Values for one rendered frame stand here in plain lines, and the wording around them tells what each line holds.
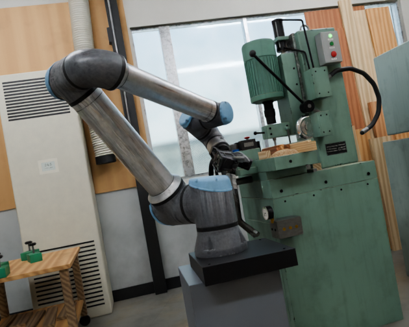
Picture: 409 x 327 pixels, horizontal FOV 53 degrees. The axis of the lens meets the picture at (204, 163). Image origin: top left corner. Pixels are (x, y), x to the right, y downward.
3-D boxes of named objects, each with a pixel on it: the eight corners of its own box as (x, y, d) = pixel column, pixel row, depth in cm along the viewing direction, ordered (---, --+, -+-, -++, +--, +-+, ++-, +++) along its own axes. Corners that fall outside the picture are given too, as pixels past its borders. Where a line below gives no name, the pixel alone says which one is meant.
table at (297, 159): (217, 178, 235) (215, 167, 235) (265, 169, 243) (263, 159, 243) (256, 174, 176) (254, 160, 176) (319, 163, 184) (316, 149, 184)
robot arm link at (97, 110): (197, 232, 151) (53, 67, 117) (165, 234, 162) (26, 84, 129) (212, 202, 160) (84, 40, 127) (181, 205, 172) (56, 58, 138)
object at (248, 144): (228, 153, 212) (226, 143, 212) (247, 150, 215) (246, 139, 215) (236, 151, 199) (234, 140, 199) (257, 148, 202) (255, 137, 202)
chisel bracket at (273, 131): (263, 143, 216) (260, 127, 216) (287, 139, 220) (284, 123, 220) (269, 141, 209) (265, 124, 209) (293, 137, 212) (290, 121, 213)
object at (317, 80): (308, 101, 208) (302, 72, 208) (323, 98, 210) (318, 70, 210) (317, 97, 200) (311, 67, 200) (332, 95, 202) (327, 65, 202)
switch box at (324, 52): (319, 66, 211) (313, 36, 211) (336, 64, 213) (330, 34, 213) (326, 63, 205) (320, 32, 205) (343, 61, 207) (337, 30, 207)
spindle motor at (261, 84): (246, 106, 221) (235, 50, 221) (276, 102, 225) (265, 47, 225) (258, 100, 203) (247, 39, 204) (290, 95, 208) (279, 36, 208)
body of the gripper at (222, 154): (217, 173, 159) (206, 157, 169) (235, 175, 163) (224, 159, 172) (223, 157, 156) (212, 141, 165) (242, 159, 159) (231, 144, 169)
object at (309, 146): (255, 160, 242) (254, 154, 242) (258, 159, 243) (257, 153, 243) (313, 150, 176) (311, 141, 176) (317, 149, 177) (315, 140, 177)
